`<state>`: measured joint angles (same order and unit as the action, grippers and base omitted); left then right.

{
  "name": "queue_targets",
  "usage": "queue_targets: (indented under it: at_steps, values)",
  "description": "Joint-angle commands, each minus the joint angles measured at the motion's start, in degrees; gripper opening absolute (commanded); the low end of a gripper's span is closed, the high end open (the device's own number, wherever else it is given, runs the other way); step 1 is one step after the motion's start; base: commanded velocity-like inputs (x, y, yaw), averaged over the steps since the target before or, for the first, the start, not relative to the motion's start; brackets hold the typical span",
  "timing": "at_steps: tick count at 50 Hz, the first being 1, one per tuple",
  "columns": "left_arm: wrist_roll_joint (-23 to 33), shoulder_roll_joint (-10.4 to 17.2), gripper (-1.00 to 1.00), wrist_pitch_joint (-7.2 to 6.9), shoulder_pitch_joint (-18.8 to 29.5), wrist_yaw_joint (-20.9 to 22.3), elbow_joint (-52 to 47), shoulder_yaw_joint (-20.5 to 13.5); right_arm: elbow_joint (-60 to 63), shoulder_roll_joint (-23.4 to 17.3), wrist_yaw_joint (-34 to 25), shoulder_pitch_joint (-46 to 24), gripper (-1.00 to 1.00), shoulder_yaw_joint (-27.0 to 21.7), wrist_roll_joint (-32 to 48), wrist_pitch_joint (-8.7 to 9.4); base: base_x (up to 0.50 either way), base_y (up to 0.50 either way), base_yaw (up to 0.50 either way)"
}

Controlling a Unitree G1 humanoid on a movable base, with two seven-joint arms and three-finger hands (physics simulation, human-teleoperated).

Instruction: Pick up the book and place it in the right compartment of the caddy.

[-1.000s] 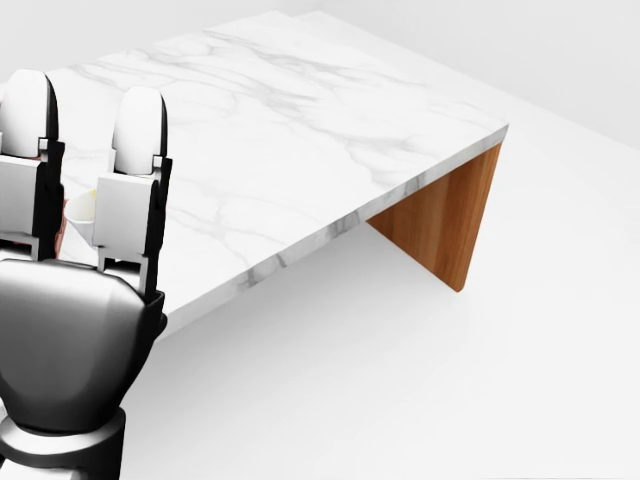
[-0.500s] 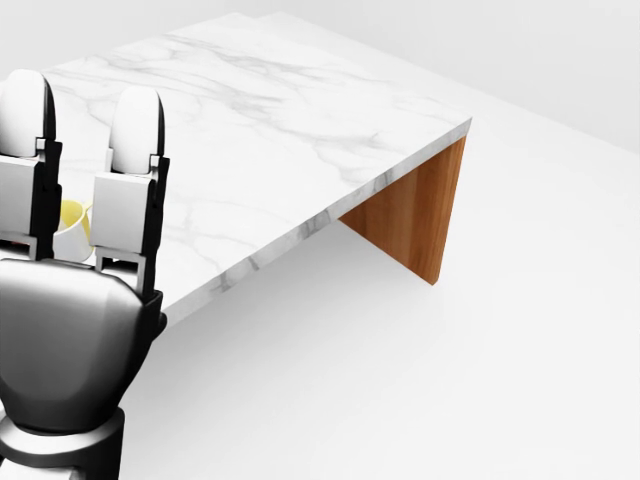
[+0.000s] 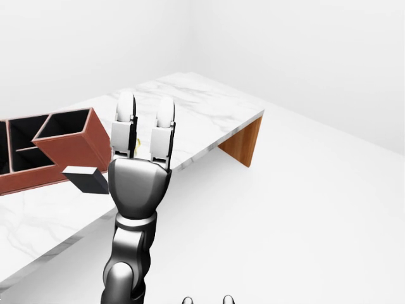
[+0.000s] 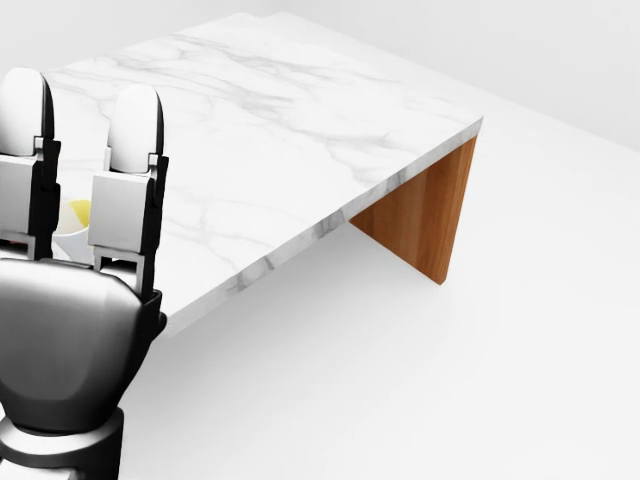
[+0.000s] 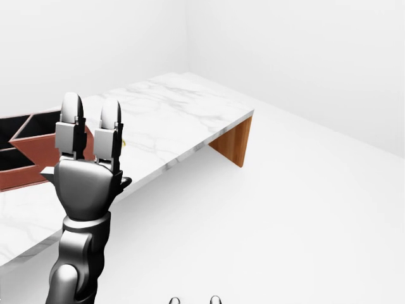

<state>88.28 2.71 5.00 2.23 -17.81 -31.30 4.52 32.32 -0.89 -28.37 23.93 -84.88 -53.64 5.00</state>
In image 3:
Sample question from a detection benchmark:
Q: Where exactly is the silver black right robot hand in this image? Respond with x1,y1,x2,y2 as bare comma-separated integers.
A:
62,91,176,220

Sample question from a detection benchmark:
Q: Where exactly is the wooden table side panel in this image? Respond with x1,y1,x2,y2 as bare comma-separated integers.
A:
218,115,264,167

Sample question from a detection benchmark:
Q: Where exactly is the red-brown desk caddy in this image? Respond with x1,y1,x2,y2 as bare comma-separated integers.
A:
0,107,112,196

